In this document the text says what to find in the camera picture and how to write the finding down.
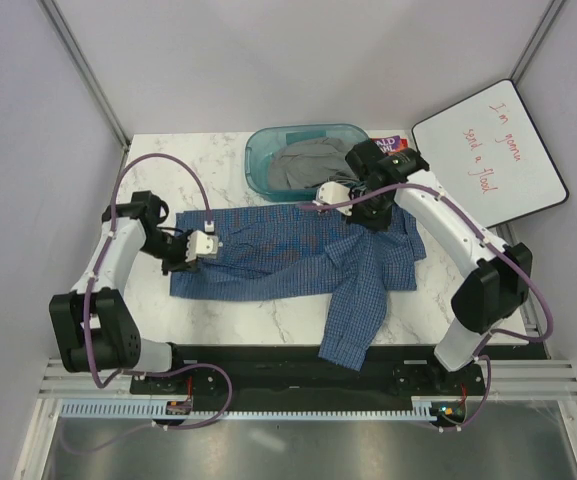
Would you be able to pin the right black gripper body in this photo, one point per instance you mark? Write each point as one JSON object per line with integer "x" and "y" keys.
{"x": 372, "y": 213}

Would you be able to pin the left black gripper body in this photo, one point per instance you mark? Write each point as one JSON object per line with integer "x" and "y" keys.
{"x": 172, "y": 252}

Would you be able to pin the blue checkered long sleeve shirt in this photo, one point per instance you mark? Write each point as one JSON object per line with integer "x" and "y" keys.
{"x": 281, "y": 251}

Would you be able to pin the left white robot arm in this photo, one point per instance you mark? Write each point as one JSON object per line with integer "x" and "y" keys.
{"x": 92, "y": 319}

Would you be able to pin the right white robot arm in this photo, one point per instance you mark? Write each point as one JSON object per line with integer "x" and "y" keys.
{"x": 491, "y": 290}

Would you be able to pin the Roald Dahl book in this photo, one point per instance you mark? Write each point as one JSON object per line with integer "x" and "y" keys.
{"x": 391, "y": 144}

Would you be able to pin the grey shirt in bin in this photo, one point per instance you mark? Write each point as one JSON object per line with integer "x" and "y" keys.
{"x": 308, "y": 164}

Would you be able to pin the whiteboard with red writing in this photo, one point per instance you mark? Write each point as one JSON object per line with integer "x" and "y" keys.
{"x": 487, "y": 152}

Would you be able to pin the teal plastic bin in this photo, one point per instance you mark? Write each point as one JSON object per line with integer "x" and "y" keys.
{"x": 264, "y": 144}

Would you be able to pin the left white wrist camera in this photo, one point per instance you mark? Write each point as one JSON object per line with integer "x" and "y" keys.
{"x": 203, "y": 243}

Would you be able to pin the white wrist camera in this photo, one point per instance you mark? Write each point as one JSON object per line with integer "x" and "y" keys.
{"x": 331, "y": 193}
{"x": 203, "y": 243}

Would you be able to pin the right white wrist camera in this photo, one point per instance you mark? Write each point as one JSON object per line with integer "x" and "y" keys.
{"x": 331, "y": 193}

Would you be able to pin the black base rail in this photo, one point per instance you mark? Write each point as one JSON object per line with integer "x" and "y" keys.
{"x": 295, "y": 377}

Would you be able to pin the white slotted cable duct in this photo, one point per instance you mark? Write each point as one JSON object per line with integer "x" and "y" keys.
{"x": 178, "y": 408}

